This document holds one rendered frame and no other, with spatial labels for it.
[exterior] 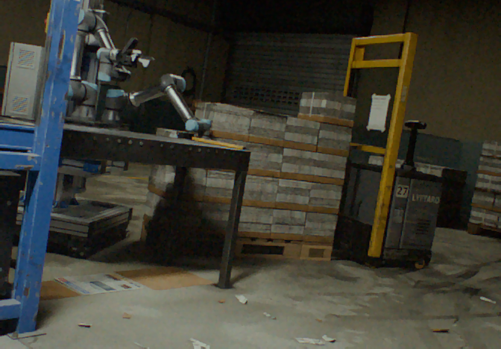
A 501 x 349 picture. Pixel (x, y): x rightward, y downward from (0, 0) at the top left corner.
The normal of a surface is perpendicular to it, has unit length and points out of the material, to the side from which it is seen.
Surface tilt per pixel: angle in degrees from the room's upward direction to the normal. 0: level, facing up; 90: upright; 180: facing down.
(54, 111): 90
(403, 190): 90
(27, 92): 90
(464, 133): 90
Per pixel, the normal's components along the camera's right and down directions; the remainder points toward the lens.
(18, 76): -0.11, 0.04
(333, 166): 0.47, 0.12
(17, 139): 0.76, 0.15
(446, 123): -0.64, -0.06
